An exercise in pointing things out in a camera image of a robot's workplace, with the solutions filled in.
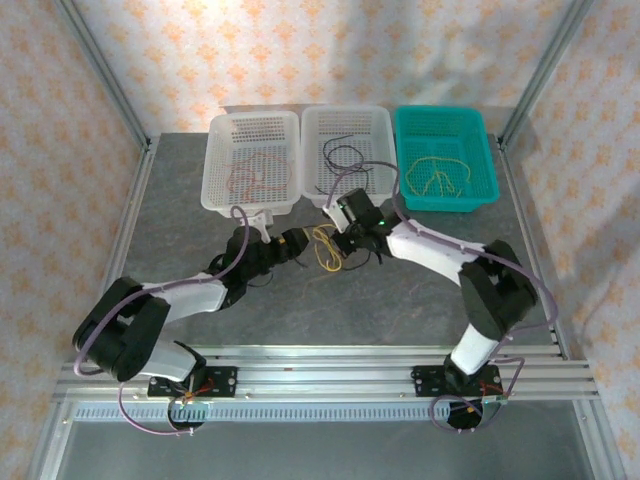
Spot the thin yellow cable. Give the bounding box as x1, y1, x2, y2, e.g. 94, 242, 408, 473
421, 169, 464, 197
312, 224, 345, 274
404, 157, 474, 197

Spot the thin orange cable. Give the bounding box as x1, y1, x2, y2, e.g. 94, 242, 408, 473
227, 162, 267, 202
227, 151, 294, 194

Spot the white perforated plastic basket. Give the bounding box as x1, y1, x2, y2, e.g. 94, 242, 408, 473
298, 104, 399, 209
199, 110, 303, 220

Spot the teal perforated plastic basket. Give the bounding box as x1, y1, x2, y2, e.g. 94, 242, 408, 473
393, 105, 501, 214

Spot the aluminium mounting rail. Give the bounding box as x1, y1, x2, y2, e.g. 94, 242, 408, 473
54, 344, 599, 404

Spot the aluminium table side rail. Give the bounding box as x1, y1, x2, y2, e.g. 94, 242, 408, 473
82, 137, 160, 361
497, 134, 569, 359

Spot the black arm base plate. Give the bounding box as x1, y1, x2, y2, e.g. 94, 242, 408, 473
409, 364, 502, 399
148, 366, 239, 400

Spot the grey slotted cable duct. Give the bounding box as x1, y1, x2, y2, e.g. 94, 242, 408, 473
72, 402, 451, 422

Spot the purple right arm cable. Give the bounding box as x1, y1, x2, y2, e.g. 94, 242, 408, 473
327, 160, 559, 434

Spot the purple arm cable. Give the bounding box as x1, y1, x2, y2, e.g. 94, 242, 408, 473
73, 205, 251, 437
327, 160, 559, 434

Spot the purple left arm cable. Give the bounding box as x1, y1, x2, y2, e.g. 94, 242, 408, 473
73, 205, 251, 437

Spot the aluminium frame post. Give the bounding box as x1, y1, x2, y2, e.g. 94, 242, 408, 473
499, 0, 596, 146
52, 0, 153, 151

